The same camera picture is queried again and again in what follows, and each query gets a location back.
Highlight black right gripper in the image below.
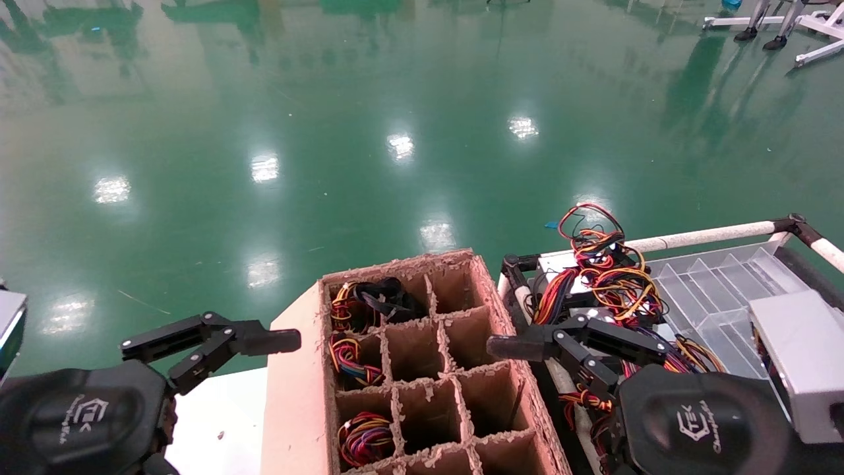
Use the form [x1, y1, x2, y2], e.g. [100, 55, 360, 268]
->
[488, 315, 795, 475]

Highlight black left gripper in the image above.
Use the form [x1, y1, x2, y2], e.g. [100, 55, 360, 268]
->
[0, 312, 302, 475]

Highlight clear plastic divider tray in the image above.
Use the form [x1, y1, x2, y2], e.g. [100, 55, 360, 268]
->
[643, 245, 815, 390]

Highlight brown cardboard divider box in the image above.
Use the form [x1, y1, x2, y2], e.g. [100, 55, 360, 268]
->
[260, 249, 571, 475]

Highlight grey leg with black foot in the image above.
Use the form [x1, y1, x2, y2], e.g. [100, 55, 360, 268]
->
[733, 0, 771, 42]
[763, 0, 804, 52]

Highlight power supply with colourful cables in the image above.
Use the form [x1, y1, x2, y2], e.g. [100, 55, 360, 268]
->
[533, 203, 665, 327]
[559, 330, 726, 462]

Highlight wire bundle in middle-left cell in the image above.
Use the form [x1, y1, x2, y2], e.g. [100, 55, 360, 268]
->
[328, 333, 386, 389]

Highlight wire bundle in lower-left cell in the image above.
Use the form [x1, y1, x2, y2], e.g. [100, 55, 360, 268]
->
[338, 412, 396, 470]

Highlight power supply black colourful cables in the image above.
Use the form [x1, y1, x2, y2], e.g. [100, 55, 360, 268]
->
[330, 277, 426, 334]

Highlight white metal frame base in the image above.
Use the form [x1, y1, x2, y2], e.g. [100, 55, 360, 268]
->
[702, 0, 844, 68]

